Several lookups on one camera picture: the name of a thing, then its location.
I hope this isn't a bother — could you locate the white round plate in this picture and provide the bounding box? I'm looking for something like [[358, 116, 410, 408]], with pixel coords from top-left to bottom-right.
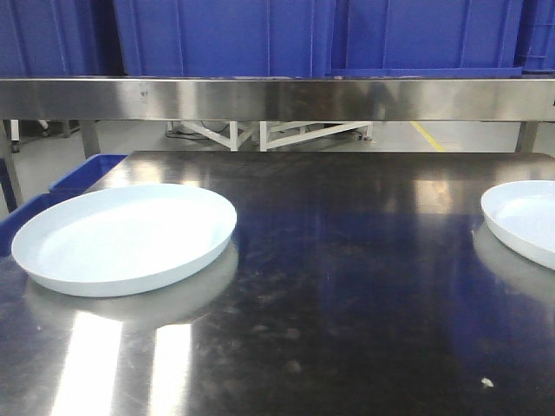
[[480, 180, 554, 270], [11, 184, 238, 297]]

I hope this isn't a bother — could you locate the steel shelf leg left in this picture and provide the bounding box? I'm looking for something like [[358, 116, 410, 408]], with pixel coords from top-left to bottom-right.
[[79, 120, 101, 159]]

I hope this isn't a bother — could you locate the steel shelf leg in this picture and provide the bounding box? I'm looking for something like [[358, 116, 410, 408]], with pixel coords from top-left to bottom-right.
[[79, 120, 101, 159], [515, 121, 539, 153]]

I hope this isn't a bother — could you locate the steel shelf leg right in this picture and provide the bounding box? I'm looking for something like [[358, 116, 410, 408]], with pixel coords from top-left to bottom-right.
[[515, 121, 539, 153]]

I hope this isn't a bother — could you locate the right blue plastic crate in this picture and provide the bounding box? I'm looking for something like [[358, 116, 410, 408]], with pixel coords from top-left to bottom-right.
[[329, 1, 554, 78]]

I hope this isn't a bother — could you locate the blue plastic crate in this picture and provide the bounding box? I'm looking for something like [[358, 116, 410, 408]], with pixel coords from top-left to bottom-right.
[[329, 1, 554, 78], [114, 1, 336, 78], [1, 1, 122, 78]]

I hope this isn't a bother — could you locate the blue bin beside table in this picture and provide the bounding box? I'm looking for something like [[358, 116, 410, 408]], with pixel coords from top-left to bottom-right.
[[1, 154, 126, 257]]

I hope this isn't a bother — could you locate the middle blue plastic crate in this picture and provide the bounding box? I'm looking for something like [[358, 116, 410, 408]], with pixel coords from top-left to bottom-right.
[[114, 1, 336, 78]]

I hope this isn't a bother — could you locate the left blue plastic crate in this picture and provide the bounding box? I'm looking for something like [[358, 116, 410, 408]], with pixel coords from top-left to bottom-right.
[[1, 1, 122, 78]]

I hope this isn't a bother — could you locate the white metal frame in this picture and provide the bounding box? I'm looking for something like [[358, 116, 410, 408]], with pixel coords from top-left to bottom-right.
[[166, 120, 374, 152]]

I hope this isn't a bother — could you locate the stainless steel shelf rail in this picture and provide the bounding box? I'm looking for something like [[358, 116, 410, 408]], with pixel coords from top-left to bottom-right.
[[1, 78, 554, 122]]

